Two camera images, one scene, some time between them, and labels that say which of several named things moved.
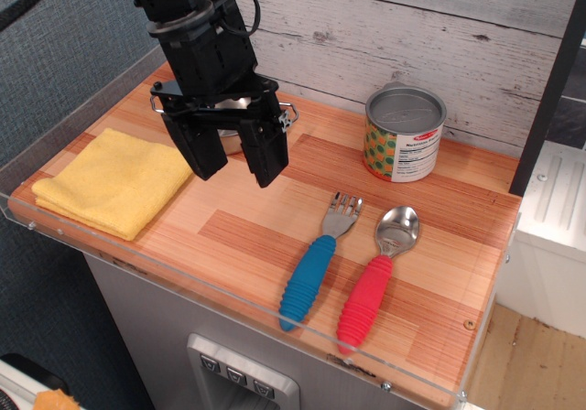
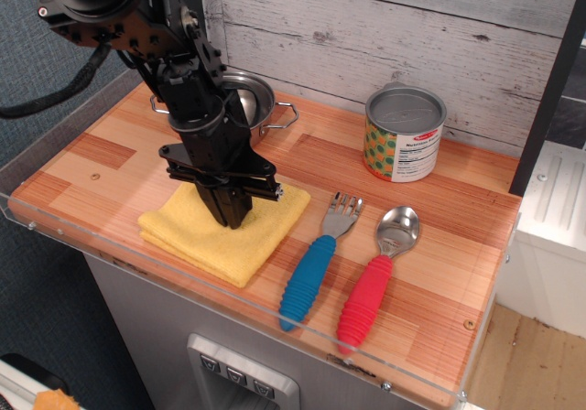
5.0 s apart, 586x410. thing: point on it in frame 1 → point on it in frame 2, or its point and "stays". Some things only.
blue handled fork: x=301 y=291 stays
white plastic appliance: x=544 y=274 stays
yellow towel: x=116 y=186 → x=189 y=228
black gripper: x=210 y=51 → x=217 y=144
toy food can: x=403 y=126 stays
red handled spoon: x=397 y=229 stays
